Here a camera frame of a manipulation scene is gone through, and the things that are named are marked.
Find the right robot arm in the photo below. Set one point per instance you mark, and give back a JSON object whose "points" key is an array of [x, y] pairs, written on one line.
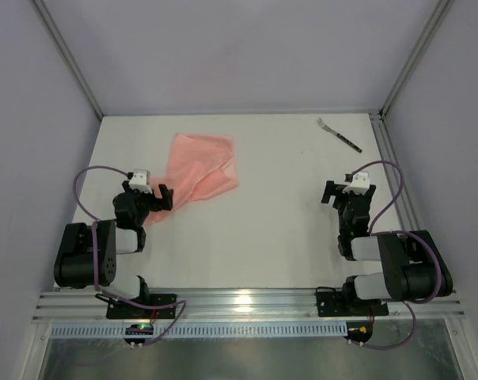
{"points": [[412, 268]]}

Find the right controller board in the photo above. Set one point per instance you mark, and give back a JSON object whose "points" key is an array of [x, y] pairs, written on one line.
{"points": [[358, 333]]}

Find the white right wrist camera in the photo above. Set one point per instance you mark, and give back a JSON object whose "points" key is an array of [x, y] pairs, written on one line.
{"points": [[358, 183]]}

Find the controller board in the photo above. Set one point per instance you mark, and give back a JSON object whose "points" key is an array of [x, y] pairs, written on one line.
{"points": [[138, 334], [358, 333]]}

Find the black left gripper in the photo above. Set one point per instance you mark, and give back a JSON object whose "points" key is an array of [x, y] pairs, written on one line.
{"points": [[153, 196]]}

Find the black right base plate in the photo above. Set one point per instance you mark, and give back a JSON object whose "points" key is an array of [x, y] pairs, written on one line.
{"points": [[332, 302]]}

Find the slotted cable duct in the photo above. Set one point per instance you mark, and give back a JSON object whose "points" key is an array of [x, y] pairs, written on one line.
{"points": [[200, 330]]}

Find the frame post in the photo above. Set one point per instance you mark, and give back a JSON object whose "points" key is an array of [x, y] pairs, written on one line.
{"points": [[57, 38], [423, 42]]}

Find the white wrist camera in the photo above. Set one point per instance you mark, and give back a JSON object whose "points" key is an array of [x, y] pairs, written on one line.
{"points": [[358, 183], [139, 180]]}

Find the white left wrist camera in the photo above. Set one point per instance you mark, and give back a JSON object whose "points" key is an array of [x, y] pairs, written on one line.
{"points": [[139, 180]]}

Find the pink satin napkin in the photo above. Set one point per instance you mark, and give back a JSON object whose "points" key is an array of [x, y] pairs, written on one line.
{"points": [[200, 167]]}

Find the aluminium front rail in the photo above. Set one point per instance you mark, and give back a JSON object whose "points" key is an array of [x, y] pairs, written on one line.
{"points": [[219, 304]]}

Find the metal fork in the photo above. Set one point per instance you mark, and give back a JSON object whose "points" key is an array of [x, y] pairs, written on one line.
{"points": [[339, 136]]}

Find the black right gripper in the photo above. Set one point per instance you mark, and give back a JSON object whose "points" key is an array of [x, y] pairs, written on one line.
{"points": [[348, 195]]}

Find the left controller board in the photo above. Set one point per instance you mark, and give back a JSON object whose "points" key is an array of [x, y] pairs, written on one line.
{"points": [[138, 334]]}

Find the right frame post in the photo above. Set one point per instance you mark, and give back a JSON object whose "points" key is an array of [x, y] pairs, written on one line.
{"points": [[423, 42]]}

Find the left frame post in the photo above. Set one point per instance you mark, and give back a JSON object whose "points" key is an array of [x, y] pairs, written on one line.
{"points": [[57, 38]]}

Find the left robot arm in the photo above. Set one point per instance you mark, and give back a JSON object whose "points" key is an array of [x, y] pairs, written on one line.
{"points": [[87, 255]]}

